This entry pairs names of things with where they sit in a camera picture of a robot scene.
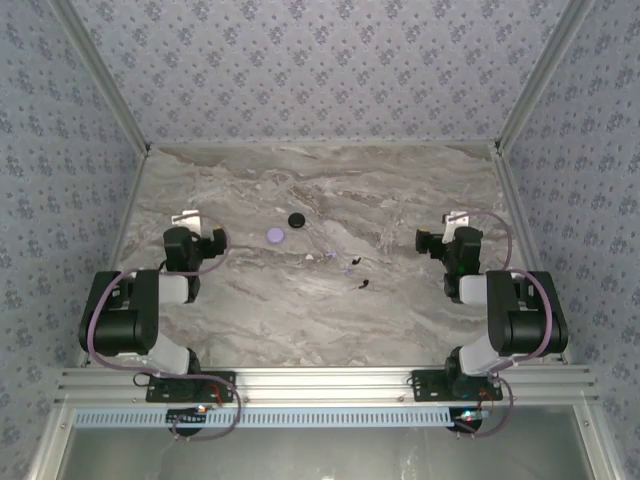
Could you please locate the grey metal panel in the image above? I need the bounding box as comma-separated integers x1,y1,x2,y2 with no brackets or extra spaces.
49,428,601,480

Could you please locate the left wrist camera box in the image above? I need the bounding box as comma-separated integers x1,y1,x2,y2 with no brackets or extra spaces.
171,209,202,235

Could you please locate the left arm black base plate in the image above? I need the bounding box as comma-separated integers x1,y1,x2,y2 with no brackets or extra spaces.
145,370,238,404

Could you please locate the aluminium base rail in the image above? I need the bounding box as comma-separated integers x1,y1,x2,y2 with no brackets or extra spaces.
54,366,600,407

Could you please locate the aluminium table side rail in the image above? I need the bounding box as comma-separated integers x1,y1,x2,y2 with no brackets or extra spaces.
491,143,572,365

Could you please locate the slotted cable duct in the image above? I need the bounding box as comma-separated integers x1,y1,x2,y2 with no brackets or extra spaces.
73,405,482,430

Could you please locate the aluminium table end rail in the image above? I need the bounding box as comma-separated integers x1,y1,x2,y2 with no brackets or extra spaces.
148,141,497,150

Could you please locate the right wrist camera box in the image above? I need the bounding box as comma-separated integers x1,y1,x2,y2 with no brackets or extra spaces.
441,210,472,242

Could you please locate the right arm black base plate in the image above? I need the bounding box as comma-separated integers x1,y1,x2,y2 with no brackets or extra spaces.
410,369,504,404

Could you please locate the aluminium frame post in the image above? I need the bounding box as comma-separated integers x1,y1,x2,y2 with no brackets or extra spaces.
49,0,152,152
493,0,597,152

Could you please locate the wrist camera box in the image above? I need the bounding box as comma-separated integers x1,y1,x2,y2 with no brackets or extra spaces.
441,210,472,242
171,209,202,235

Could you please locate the small electronics board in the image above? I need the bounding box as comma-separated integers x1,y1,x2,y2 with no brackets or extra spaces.
451,407,485,434
166,405,210,427

